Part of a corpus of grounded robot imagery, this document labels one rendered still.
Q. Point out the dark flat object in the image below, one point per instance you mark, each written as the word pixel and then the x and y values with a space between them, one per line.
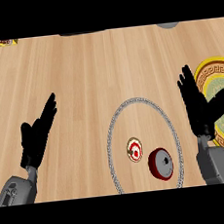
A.
pixel 82 32

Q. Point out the yellow patterned object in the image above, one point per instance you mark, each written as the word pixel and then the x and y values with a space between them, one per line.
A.
pixel 6 42

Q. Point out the small gold-rimmed red can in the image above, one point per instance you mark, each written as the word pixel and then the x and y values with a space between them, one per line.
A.
pixel 134 149

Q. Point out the grey rounded object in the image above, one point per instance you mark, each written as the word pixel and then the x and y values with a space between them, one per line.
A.
pixel 168 25

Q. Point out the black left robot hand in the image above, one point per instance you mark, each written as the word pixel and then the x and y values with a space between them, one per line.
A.
pixel 35 138

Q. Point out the round wood-look placemat, grey rim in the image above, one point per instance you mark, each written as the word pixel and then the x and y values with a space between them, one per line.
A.
pixel 141 124

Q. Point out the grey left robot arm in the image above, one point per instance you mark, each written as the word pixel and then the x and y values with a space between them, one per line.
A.
pixel 17 189

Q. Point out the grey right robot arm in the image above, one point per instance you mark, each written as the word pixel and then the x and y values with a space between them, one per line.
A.
pixel 217 163

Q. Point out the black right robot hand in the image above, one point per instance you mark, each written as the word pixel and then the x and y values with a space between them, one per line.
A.
pixel 197 108

